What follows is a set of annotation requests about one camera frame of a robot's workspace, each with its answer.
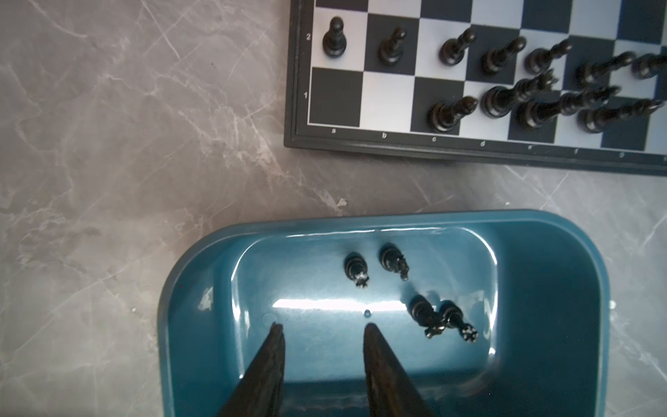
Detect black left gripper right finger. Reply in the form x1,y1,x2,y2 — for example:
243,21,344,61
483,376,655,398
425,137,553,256
363,323,434,416

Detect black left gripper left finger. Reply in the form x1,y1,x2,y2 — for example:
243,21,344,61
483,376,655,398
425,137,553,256
217,323,286,417

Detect black chess knight piece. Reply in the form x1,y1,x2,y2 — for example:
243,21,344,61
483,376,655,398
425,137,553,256
380,243,410,281
408,295,446,339

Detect black chess bishop piece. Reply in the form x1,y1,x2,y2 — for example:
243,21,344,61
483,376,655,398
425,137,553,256
577,99,665,134
427,97,479,133

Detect black chess queen piece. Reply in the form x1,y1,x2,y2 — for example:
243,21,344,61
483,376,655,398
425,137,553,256
481,69,559,118

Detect black chess rook piece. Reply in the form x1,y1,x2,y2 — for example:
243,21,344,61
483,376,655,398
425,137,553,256
344,252,370,288
439,301,479,343

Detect teal tray with black pieces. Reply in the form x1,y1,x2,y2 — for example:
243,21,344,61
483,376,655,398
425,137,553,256
156,210,610,416

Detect black white chessboard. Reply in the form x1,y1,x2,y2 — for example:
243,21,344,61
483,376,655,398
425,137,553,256
284,1,666,177

